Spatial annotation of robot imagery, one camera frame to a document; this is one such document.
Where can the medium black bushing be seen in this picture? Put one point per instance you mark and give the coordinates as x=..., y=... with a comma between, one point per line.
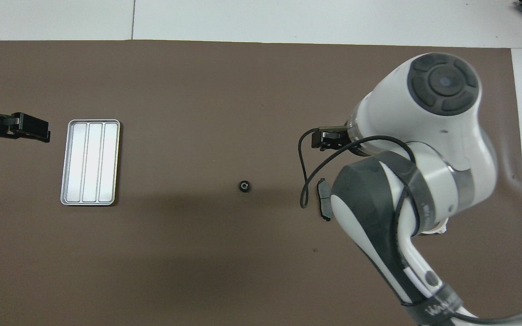
x=244, y=186

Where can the long grey brake pad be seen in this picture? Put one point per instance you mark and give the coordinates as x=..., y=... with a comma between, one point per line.
x=322, y=194

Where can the brown table mat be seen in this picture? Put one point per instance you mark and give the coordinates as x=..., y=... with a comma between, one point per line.
x=197, y=90

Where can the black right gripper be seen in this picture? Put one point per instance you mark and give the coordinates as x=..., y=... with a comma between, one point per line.
x=345, y=140

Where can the white curved plastic bracket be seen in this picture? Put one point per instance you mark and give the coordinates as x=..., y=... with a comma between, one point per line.
x=442, y=230

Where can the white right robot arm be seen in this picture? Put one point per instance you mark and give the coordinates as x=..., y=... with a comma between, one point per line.
x=442, y=136

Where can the silver metal tray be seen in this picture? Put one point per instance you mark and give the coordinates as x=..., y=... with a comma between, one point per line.
x=93, y=163

